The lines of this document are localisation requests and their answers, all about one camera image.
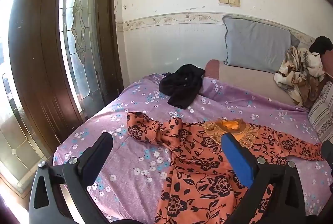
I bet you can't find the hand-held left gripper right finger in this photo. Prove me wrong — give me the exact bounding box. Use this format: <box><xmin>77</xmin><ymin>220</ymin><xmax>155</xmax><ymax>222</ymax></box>
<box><xmin>221</xmin><ymin>132</ymin><xmax>306</xmax><ymax>224</ymax></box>

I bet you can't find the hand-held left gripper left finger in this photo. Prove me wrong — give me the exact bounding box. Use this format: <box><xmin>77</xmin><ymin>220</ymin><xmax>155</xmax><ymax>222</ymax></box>
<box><xmin>28</xmin><ymin>132</ymin><xmax>114</xmax><ymax>224</ymax></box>

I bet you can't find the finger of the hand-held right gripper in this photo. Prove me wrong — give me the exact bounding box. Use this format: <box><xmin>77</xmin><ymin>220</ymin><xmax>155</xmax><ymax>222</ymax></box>
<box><xmin>321</xmin><ymin>139</ymin><xmax>333</xmax><ymax>162</ymax></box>

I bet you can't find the orange black floral dress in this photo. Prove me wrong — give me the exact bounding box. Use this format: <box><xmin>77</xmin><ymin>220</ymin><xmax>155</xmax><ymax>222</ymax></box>
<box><xmin>127</xmin><ymin>111</ymin><xmax>324</xmax><ymax>224</ymax></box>

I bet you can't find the purple floral bedsheet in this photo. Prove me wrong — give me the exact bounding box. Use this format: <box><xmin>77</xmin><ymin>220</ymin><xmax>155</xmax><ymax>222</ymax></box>
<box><xmin>53</xmin><ymin>73</ymin><xmax>333</xmax><ymax>224</ymax></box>

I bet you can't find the striped cushion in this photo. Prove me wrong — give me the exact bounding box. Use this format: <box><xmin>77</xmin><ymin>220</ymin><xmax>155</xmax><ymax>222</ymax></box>
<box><xmin>308</xmin><ymin>81</ymin><xmax>333</xmax><ymax>141</ymax></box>

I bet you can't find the beige patterned blanket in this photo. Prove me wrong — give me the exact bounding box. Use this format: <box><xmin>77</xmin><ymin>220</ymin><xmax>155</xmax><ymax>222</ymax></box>
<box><xmin>273</xmin><ymin>46</ymin><xmax>327</xmax><ymax>107</ymax></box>

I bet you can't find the glazed door leaf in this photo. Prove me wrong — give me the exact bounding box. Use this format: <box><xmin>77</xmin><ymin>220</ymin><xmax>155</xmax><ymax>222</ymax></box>
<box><xmin>0</xmin><ymin>0</ymin><xmax>55</xmax><ymax>201</ymax></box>

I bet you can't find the black garment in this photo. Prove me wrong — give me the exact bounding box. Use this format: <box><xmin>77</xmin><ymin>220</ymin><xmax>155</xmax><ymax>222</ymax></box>
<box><xmin>159</xmin><ymin>64</ymin><xmax>206</xmax><ymax>109</ymax></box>

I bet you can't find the black cloth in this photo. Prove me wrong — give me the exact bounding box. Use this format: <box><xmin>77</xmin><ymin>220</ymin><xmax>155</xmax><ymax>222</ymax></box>
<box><xmin>309</xmin><ymin>36</ymin><xmax>333</xmax><ymax>55</ymax></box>

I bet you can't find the brown wooden glazed door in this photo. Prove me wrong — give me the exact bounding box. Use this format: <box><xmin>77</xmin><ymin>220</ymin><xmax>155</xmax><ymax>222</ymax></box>
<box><xmin>8</xmin><ymin>0</ymin><xmax>124</xmax><ymax>154</ymax></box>

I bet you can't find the grey pillow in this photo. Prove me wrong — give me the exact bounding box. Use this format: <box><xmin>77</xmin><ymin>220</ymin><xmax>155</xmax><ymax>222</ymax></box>
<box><xmin>223</xmin><ymin>16</ymin><xmax>292</xmax><ymax>74</ymax></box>

